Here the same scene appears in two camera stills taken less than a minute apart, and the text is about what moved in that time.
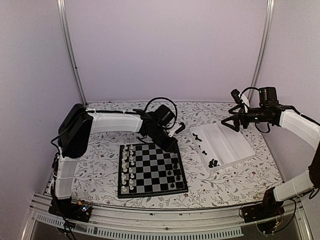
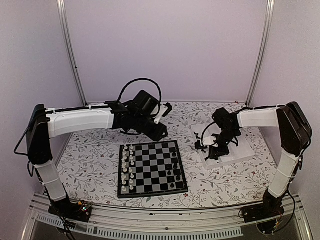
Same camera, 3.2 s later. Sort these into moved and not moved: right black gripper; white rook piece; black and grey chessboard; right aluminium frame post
Moved: right black gripper
Not moved: black and grey chessboard; right aluminium frame post; white rook piece
